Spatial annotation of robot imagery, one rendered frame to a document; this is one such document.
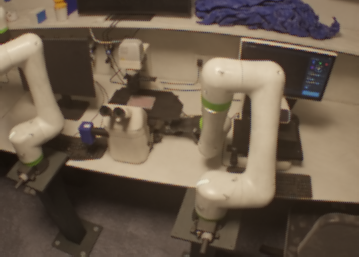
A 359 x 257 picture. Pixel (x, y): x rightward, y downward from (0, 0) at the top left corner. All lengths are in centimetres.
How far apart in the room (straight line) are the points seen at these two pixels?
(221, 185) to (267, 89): 36
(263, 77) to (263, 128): 17
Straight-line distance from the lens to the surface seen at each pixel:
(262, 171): 100
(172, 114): 140
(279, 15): 158
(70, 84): 167
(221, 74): 91
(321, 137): 178
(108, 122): 133
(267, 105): 95
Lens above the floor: 184
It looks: 41 degrees down
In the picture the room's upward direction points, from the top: straight up
